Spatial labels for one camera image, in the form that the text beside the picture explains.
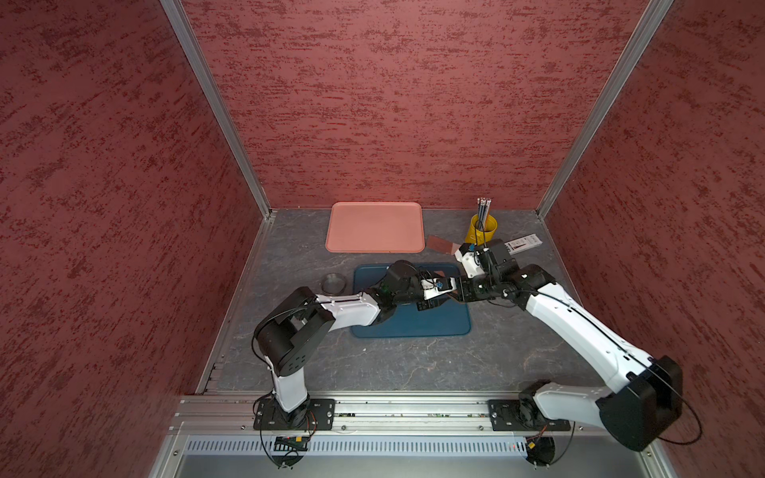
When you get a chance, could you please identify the pink tray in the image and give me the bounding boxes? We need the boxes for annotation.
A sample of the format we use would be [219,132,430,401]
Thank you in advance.
[326,202,426,254]

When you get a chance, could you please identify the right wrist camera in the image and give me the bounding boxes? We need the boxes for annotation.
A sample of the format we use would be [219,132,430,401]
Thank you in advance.
[454,243,486,278]

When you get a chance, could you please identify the teal tray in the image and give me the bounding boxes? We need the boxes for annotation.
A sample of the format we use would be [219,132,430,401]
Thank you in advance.
[351,263,472,339]

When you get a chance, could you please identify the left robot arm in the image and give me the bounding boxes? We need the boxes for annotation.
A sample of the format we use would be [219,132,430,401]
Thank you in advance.
[251,260,438,429]

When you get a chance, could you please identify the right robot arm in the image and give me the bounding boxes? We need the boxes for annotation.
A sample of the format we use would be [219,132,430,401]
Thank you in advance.
[455,239,683,451]

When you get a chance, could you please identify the aluminium front rail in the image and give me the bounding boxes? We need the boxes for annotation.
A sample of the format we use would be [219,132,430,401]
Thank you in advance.
[169,392,607,436]

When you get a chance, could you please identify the yellow cup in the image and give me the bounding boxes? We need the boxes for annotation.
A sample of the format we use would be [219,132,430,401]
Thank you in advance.
[464,215,498,245]

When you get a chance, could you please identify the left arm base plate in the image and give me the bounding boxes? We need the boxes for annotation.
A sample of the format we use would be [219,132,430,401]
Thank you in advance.
[253,396,336,432]

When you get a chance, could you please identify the metal ring cutter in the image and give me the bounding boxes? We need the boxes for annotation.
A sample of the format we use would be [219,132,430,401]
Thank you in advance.
[321,273,347,296]

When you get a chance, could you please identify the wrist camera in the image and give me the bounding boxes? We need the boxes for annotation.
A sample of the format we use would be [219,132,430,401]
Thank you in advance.
[454,243,486,278]
[420,270,456,301]

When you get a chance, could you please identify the metal dough scraper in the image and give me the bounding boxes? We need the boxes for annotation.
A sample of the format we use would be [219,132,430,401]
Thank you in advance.
[426,235,462,256]

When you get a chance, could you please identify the right corner aluminium post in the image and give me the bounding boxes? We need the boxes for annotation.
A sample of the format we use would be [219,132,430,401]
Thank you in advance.
[536,0,673,221]

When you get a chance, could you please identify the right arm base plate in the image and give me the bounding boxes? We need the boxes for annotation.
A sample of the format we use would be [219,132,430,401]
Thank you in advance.
[487,400,572,433]

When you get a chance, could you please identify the white blue pencil box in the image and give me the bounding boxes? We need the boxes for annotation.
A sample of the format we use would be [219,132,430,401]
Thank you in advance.
[505,234,543,256]

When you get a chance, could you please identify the left corner aluminium post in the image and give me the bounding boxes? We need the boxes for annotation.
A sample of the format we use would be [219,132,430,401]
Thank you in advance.
[161,0,272,220]

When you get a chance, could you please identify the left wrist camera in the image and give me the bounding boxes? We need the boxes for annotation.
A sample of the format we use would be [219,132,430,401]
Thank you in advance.
[420,270,456,301]

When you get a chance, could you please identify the corner aluminium post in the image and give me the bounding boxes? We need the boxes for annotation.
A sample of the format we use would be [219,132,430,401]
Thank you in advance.
[161,0,272,220]
[536,0,673,221]

